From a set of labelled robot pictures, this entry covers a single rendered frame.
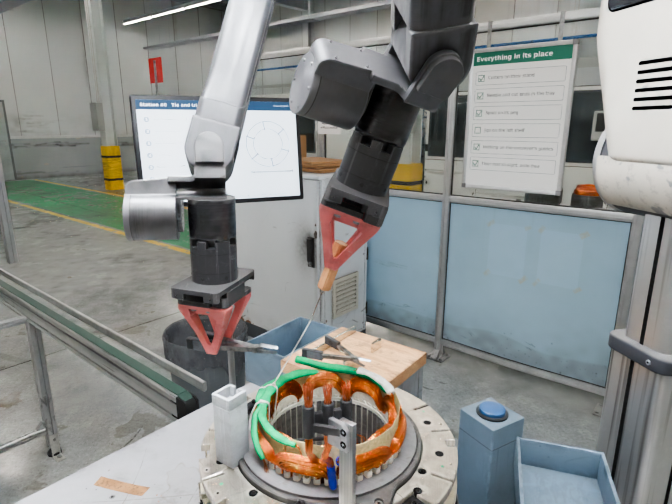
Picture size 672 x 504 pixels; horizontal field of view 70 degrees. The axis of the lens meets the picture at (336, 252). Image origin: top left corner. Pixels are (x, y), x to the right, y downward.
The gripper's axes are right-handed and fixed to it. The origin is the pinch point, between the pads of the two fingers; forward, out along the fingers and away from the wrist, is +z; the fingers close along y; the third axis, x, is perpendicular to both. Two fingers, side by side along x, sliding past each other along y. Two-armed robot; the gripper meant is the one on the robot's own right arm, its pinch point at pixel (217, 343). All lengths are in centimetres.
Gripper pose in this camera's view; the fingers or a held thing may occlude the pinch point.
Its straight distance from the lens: 67.1
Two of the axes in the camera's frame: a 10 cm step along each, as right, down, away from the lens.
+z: -0.3, 9.6, 2.7
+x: 9.6, 1.0, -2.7
